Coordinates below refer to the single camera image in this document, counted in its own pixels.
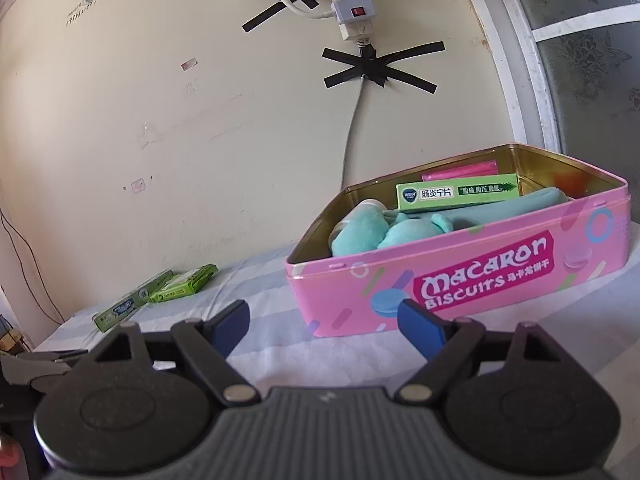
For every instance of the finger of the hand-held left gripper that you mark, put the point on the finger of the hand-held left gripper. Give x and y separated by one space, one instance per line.
65 357

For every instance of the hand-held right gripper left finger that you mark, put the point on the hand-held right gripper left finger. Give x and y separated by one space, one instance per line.
231 322

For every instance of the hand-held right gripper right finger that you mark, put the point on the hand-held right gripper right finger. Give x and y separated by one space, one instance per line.
420 327

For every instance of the pink biscuit tin box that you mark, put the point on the pink biscuit tin box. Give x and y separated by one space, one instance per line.
450 280

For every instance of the teal plush toy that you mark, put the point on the teal plush toy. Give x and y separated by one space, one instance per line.
370 232

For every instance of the green medicine box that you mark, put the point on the green medicine box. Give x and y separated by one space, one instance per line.
460 191

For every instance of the pink packet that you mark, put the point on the pink packet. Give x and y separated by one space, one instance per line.
460 170

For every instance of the small yellow black object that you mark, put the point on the small yellow black object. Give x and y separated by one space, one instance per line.
12 337

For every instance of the short green box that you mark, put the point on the short green box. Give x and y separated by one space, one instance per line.
182 284

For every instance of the long green box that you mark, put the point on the long green box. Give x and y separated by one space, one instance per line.
131 302

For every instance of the black tape cross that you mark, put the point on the black tape cross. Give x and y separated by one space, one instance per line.
380 67

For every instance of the white power strip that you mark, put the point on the white power strip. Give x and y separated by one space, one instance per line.
350 5

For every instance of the white window frame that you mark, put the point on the white window frame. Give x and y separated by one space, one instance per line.
520 60

